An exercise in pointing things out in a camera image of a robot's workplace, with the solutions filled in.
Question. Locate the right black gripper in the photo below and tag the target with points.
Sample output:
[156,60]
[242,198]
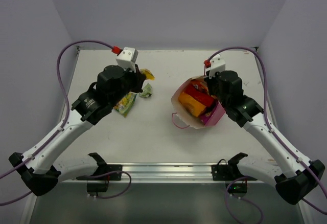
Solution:
[210,81]

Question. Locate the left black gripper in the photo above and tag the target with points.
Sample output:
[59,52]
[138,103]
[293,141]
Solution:
[138,80]

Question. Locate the red snack packet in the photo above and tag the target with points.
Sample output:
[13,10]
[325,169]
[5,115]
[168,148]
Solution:
[199,96]

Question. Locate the purple snack packet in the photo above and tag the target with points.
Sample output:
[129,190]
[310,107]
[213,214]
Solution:
[208,113]

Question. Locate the pink and white paper bag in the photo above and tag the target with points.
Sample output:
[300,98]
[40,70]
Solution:
[189,119]

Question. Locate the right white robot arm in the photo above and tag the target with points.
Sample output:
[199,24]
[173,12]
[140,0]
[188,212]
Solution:
[296,175]

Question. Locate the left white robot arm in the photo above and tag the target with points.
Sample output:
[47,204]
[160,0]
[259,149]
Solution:
[39,168]

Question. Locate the brown orange snack packet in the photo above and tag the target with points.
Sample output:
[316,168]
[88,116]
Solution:
[200,85]

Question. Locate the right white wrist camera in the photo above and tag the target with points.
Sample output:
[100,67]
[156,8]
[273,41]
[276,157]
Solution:
[214,66]

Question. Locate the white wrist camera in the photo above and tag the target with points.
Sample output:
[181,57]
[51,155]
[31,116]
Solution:
[214,66]
[127,59]

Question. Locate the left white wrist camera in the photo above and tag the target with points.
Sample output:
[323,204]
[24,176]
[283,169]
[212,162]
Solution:
[127,59]

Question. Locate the aluminium front rail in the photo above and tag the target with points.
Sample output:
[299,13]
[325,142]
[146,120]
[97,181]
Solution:
[163,171]

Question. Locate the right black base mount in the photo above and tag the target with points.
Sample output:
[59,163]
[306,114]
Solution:
[227,171]

